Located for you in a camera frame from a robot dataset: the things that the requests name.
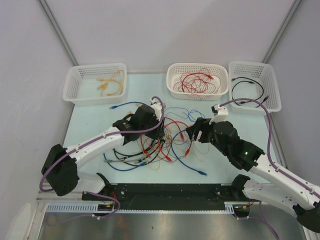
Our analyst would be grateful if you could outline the middle white plastic basket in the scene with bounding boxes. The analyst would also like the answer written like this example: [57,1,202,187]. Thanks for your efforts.
[166,63,229,101]

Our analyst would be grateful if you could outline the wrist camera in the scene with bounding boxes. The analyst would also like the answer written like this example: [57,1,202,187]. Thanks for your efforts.
[150,99,166,120]
[209,104,229,125]

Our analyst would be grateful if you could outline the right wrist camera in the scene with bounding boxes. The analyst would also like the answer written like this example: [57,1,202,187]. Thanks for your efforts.
[209,104,229,125]

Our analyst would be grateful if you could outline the thin orange wire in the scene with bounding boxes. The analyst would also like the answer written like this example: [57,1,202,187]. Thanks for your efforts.
[144,124,211,172]

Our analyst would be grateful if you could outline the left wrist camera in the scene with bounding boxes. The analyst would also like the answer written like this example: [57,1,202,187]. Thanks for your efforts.
[150,99,166,120]

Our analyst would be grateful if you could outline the yellow ethernet cable in basket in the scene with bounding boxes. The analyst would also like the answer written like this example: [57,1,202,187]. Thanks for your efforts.
[96,78,118,97]

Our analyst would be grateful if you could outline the thin blue wire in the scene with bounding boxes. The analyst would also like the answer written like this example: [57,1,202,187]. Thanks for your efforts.
[162,107,206,123]

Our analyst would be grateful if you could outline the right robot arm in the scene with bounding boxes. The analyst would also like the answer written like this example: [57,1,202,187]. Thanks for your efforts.
[186,118,320,233]

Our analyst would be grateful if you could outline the long blue ethernet cable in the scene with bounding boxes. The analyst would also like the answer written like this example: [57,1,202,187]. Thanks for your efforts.
[103,101,151,172]

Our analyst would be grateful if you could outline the thin dark red wire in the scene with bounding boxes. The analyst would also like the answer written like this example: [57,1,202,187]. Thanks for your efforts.
[172,72,223,101]

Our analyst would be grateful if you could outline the right white plastic basket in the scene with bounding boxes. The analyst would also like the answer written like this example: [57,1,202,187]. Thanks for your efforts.
[228,60,282,116]

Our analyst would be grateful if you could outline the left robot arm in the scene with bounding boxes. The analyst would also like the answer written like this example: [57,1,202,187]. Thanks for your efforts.
[39,102,165,200]

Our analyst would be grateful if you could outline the yellow ethernet cable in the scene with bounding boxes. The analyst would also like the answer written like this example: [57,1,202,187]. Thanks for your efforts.
[106,69,125,97]
[96,78,118,97]

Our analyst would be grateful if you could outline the black cable in basket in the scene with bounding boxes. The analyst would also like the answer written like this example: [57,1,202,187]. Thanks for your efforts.
[230,79,270,108]

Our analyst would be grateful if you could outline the white slotted cable duct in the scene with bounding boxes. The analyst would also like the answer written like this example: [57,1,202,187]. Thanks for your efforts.
[46,202,235,214]

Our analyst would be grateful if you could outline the red ethernet cable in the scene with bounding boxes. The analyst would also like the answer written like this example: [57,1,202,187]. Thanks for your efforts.
[164,118,193,157]
[140,134,176,162]
[181,73,215,94]

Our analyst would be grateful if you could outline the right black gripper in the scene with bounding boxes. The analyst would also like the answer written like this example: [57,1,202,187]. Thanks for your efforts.
[185,117,229,157]

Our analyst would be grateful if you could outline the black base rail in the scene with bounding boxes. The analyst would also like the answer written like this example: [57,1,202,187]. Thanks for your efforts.
[81,182,252,217]

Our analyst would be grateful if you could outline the left white plastic basket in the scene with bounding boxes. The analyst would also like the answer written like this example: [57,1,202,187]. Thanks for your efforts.
[62,62,127,106]

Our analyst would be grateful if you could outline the white plastic basket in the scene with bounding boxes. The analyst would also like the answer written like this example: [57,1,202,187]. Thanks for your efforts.
[166,63,229,101]
[62,62,127,106]
[228,60,282,116]

